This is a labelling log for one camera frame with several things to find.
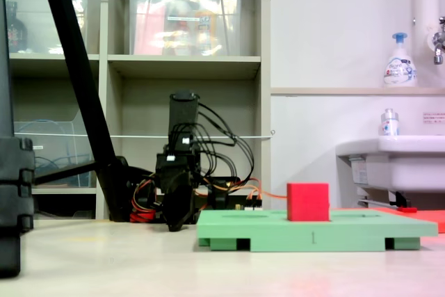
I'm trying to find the dark glass bottle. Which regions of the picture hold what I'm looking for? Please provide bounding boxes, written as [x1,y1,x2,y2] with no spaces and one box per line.
[5,0,29,54]

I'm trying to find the large clear storage bin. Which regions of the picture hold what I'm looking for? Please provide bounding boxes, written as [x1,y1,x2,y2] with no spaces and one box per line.
[127,0,244,57]

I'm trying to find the white sink label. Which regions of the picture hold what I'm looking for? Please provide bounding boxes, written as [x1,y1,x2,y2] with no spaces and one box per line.
[348,155,369,185]

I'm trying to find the yellow bottle pink cap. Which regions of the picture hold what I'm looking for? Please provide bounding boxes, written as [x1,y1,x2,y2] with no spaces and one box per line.
[193,0,219,56]

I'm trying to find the black gripper cable loops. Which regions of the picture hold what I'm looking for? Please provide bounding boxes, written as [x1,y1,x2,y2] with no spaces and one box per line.
[193,126,241,186]

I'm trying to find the black tripod leg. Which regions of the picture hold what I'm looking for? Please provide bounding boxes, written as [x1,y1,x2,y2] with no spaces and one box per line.
[36,0,135,223]

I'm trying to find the orange wire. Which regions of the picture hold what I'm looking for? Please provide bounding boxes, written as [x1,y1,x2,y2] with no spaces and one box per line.
[239,177,289,204]

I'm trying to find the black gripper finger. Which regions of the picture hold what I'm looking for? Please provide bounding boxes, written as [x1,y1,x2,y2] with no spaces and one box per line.
[162,177,182,232]
[179,175,196,230]

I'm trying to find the pink sheet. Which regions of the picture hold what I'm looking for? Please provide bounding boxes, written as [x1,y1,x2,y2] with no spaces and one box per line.
[133,1,164,56]

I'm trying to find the notched black stack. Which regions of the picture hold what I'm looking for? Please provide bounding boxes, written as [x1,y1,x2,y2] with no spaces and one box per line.
[0,136,36,279]

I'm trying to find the white wall sign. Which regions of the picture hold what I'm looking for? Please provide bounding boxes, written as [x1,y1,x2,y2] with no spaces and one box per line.
[422,111,445,125]

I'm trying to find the red square block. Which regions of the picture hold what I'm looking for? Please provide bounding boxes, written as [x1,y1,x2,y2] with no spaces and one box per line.
[286,182,330,223]

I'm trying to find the dark grey tripod leg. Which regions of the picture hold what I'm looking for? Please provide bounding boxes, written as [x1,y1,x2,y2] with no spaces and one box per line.
[0,0,15,138]

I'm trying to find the long black cable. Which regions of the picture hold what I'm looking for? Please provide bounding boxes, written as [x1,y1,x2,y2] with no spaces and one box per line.
[197,102,257,190]

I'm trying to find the red base clamp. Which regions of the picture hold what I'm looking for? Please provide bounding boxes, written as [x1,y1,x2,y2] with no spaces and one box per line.
[129,209,156,223]

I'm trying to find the white sink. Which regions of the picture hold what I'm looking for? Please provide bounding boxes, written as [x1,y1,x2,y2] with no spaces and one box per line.
[335,135,445,193]

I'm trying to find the metal rail under sink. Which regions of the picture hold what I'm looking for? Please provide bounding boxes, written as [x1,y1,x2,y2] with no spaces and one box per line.
[357,191,413,209]

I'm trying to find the narrow clear storage bin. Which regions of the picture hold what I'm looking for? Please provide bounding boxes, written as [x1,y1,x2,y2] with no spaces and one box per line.
[69,0,90,55]

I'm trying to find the white blue soap dispenser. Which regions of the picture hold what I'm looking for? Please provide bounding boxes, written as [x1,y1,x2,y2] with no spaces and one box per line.
[383,31,418,88]

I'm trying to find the metal faucet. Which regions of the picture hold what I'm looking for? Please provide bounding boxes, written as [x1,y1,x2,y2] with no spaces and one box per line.
[430,16,445,66]

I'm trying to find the small clear sanitizer bottle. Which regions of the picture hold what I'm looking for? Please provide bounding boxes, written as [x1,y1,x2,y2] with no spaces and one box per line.
[378,108,401,137]

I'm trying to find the green shape sorting board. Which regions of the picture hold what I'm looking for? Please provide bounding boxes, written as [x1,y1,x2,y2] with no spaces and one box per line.
[196,208,439,252]

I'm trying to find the beige shelf unit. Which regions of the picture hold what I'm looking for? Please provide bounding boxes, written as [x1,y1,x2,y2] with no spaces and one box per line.
[0,0,272,221]

